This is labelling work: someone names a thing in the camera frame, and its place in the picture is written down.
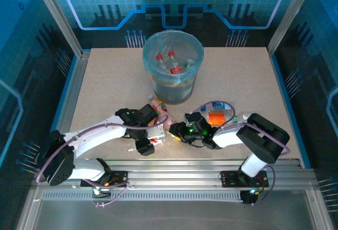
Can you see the small bottle green label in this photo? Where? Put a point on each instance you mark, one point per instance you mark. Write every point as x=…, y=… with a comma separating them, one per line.
x=188, y=63

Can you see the clear plastic trash bin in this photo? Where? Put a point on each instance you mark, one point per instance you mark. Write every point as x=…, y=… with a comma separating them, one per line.
x=190, y=47

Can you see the clear bottle orange label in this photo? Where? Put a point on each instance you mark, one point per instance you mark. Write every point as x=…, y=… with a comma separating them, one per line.
x=216, y=118

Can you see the aluminium frame post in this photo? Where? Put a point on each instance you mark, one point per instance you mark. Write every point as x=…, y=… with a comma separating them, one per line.
x=290, y=13
x=58, y=16

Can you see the aluminium side rail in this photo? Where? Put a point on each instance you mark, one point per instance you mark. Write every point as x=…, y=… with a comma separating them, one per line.
x=71, y=87
x=317, y=206

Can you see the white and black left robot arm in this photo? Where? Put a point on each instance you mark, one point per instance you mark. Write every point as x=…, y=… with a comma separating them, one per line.
x=92, y=134

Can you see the clear bottle red white label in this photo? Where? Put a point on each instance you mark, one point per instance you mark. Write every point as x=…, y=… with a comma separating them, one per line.
x=157, y=142

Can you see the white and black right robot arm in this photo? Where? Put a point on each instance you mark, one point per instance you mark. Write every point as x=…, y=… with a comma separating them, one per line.
x=229, y=134

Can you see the long aluminium frame rail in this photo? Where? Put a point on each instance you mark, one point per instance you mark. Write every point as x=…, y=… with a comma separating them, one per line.
x=174, y=174

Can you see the clear bottle red cap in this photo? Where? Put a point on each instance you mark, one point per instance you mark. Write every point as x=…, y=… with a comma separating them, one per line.
x=159, y=57
x=175, y=69

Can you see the pink drink bottle colourful label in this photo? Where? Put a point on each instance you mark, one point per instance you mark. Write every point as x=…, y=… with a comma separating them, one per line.
x=158, y=104

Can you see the small black connector module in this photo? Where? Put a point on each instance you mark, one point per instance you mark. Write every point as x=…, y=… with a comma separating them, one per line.
x=248, y=197

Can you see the water bottle blue cap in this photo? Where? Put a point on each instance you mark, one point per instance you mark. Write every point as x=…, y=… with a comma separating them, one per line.
x=217, y=105

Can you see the clear bottle green white label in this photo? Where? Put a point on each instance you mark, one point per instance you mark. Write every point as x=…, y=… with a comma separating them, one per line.
x=247, y=116

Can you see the clear plastic waste bin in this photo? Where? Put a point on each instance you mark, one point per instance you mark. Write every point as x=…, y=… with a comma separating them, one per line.
x=174, y=92

